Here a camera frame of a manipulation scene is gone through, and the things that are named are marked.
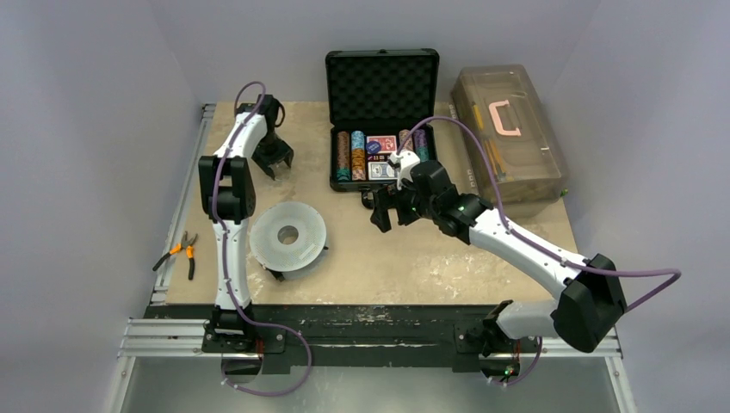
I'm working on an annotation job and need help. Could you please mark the blue small blind button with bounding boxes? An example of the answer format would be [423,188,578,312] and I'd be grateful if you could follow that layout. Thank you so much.
[365,141,381,155]

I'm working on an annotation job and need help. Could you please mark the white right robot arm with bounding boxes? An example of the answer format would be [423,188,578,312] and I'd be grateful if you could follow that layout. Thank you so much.
[370,161,627,353]

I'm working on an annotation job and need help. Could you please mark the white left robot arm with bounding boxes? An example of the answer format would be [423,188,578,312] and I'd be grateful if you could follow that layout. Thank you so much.
[198,95,294,352]

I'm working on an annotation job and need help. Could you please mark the black poker set case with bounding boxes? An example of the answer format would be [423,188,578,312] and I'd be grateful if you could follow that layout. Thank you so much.
[325,48,440,209]

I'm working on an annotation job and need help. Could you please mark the blue playing card deck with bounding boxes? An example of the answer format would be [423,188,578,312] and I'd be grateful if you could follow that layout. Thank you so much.
[368,162,397,181]

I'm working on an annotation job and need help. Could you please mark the dark green chip stack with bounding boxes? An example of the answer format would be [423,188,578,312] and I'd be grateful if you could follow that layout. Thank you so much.
[413,129,430,162]

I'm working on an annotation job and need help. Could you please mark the peach chip stack right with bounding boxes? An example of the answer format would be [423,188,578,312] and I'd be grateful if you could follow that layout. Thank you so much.
[399,129,414,151]

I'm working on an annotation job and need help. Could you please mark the orange yellow chip stack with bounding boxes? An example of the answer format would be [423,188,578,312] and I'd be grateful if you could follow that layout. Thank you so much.
[350,148,367,181]

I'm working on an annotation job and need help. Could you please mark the red playing card deck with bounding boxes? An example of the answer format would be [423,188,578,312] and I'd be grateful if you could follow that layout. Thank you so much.
[366,135,398,154]

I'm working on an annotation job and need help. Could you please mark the long brown chip stack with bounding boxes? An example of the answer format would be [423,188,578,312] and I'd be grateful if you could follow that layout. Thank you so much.
[336,131,351,182]

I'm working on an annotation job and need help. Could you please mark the light blue chip stack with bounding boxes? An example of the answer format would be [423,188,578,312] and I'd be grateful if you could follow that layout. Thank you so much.
[350,131,366,151]

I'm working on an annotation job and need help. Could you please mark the translucent plastic toolbox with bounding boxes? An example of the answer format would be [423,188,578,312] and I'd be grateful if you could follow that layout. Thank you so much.
[451,65,568,218]

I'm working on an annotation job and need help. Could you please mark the white perforated cable spool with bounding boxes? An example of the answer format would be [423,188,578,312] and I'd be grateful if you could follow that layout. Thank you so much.
[249,201,329,282]

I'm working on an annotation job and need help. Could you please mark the orange handled pliers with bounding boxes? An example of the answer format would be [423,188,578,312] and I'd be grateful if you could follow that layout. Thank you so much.
[152,231,198,280]

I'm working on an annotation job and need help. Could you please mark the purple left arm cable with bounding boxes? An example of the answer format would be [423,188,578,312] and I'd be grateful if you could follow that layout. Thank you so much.
[211,81,313,398]

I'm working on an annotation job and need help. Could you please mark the aluminium frame rail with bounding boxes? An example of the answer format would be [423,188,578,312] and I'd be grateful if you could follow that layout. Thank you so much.
[116,318,205,358]

